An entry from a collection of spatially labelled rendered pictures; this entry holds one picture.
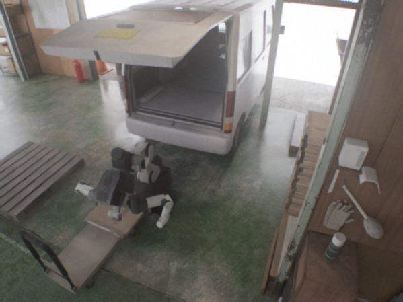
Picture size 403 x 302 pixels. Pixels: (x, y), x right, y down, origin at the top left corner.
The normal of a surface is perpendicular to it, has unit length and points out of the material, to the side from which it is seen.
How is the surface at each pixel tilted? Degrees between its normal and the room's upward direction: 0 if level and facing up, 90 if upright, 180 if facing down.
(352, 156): 90
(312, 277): 0
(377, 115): 90
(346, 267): 0
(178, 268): 0
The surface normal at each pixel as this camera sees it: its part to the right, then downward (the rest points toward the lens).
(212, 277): 0.00, -0.81
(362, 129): -0.37, 0.55
